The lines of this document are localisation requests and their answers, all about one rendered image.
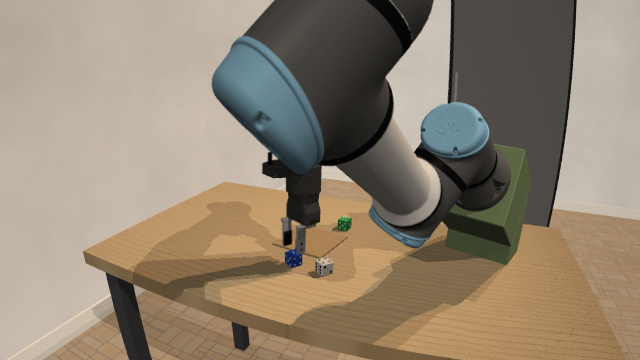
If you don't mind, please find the blue die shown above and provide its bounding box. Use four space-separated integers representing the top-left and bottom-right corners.
285 249 302 268

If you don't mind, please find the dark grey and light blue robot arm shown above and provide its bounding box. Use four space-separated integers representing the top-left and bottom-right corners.
212 0 511 248

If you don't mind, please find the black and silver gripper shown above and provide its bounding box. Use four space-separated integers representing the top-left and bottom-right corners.
262 152 322 254

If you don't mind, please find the white die with black pips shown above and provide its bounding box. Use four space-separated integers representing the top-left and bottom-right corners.
315 257 334 276

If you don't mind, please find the green die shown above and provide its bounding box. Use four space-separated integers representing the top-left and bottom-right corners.
337 216 352 231

